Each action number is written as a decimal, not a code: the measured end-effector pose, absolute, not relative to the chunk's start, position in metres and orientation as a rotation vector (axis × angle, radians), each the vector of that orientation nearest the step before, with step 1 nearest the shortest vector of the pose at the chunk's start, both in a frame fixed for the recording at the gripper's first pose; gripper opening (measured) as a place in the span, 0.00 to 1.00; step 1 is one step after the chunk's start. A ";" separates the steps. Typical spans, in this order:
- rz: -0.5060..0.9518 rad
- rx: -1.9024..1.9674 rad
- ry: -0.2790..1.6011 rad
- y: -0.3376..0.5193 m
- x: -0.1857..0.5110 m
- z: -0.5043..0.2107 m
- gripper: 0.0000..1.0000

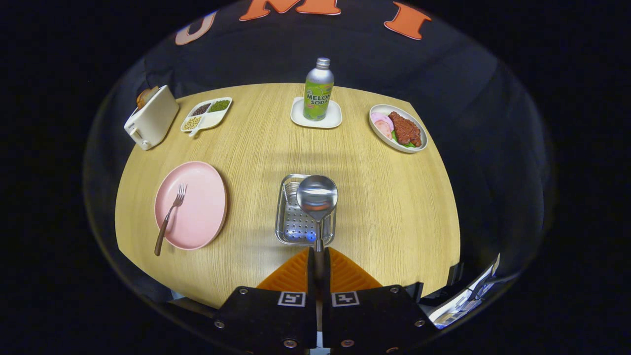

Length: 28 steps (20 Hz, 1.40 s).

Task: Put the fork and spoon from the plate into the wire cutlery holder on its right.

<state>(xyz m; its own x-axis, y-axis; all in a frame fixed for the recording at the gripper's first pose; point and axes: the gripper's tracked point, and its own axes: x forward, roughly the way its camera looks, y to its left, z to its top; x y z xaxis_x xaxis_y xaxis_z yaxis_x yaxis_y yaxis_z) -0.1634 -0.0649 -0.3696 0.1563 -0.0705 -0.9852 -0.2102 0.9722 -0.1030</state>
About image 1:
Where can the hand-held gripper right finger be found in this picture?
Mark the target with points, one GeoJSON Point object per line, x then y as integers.
{"type": "Point", "coordinates": [369, 315]}

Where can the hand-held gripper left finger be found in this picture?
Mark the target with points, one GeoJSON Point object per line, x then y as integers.
{"type": "Point", "coordinates": [266, 315]}

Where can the pink round plate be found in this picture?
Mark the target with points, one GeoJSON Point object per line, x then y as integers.
{"type": "Point", "coordinates": [202, 217]}

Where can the green lettuce leaf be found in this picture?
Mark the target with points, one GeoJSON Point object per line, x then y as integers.
{"type": "Point", "coordinates": [406, 144]}

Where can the white oval food dish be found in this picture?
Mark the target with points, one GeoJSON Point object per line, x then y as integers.
{"type": "Point", "coordinates": [377, 129]}

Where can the red meat piece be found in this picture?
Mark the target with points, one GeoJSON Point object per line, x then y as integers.
{"type": "Point", "coordinates": [405, 129]}

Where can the pink ham slices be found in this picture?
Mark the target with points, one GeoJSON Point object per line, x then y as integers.
{"type": "Point", "coordinates": [382, 123]}

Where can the white square coaster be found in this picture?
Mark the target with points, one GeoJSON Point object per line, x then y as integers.
{"type": "Point", "coordinates": [333, 121]}

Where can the white divided dish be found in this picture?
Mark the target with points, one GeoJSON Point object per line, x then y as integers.
{"type": "Point", "coordinates": [217, 118]}

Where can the pile of pale soybeans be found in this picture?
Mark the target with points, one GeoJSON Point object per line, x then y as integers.
{"type": "Point", "coordinates": [192, 123]}

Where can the pile of green beans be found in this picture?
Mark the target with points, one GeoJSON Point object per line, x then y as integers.
{"type": "Point", "coordinates": [220, 105]}

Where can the pile of dark brown beans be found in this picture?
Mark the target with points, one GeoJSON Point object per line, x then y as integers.
{"type": "Point", "coordinates": [201, 109]}

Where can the white toaster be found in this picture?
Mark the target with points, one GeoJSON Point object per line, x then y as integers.
{"type": "Point", "coordinates": [153, 121]}

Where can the green soda bottle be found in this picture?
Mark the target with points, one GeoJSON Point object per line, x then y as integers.
{"type": "Point", "coordinates": [318, 93]}

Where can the brown bread slice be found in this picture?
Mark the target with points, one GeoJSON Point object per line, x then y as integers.
{"type": "Point", "coordinates": [145, 96]}

